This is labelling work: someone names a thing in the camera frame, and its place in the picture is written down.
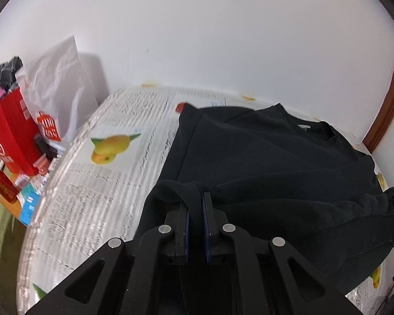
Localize checkered cloth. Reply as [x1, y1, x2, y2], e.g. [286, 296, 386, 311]
[0, 56, 23, 110]

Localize brown wooden door frame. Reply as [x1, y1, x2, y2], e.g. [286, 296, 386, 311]
[363, 31, 394, 152]

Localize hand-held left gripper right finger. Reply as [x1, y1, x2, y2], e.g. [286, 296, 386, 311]
[202, 192, 364, 315]

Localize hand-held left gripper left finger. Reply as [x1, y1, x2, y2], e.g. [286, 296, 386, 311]
[25, 201, 190, 315]

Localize thin black cable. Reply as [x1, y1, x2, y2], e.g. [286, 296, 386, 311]
[374, 269, 394, 315]

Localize red can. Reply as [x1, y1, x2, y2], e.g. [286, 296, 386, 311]
[0, 171, 21, 204]

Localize black sweatshirt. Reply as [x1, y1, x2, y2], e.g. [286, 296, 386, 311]
[136, 103, 394, 297]

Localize red paper bag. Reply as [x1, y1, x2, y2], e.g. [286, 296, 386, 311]
[0, 88, 48, 175]

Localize white plastic bag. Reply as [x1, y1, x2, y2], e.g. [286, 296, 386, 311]
[16, 35, 101, 144]

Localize blue and white box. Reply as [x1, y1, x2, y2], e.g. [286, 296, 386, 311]
[18, 187, 42, 227]

